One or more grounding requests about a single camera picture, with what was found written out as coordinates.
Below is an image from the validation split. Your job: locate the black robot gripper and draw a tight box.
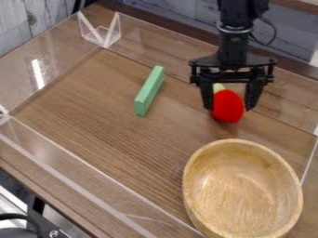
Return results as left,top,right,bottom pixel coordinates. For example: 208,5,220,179
188,26,276,111

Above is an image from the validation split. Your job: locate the green rectangular block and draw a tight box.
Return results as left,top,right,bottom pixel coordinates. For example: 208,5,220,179
133,65,164,116

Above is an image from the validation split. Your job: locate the black table leg bracket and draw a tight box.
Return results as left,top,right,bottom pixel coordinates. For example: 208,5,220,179
26,196,70,238

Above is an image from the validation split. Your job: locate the clear acrylic enclosure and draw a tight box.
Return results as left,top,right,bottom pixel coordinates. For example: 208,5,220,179
0,7,318,238

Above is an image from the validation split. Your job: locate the wooden bowl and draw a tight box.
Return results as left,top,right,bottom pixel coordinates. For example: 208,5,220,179
182,139,303,238

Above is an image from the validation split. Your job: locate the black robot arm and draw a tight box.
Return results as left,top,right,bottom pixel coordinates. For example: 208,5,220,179
188,0,276,111

